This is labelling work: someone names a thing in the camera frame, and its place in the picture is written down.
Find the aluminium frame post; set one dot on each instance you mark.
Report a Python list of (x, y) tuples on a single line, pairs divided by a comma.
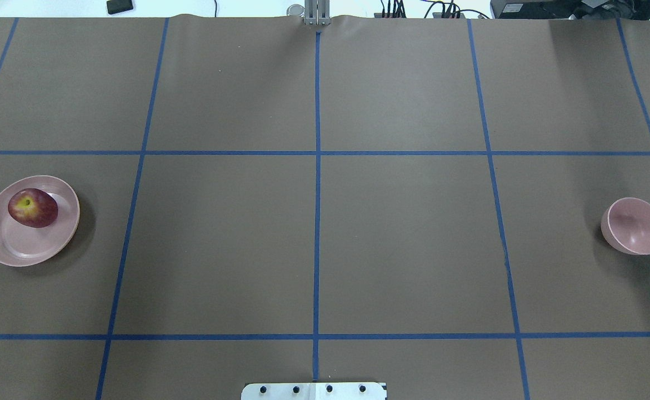
[(317, 13)]

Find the pink plate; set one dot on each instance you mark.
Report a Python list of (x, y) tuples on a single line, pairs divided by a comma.
[(22, 245)]

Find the red apple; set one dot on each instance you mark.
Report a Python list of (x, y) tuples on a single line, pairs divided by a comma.
[(33, 208)]

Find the pink bowl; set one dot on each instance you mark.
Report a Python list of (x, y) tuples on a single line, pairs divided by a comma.
[(625, 225)]

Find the small black device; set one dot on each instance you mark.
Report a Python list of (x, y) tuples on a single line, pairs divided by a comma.
[(118, 6)]

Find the brown paper table mat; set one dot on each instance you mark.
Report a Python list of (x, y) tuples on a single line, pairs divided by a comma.
[(412, 202)]

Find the black box equipment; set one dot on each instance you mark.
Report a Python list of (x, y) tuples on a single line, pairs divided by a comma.
[(592, 10)]

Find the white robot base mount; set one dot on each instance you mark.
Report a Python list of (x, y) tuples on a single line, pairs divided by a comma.
[(316, 390)]

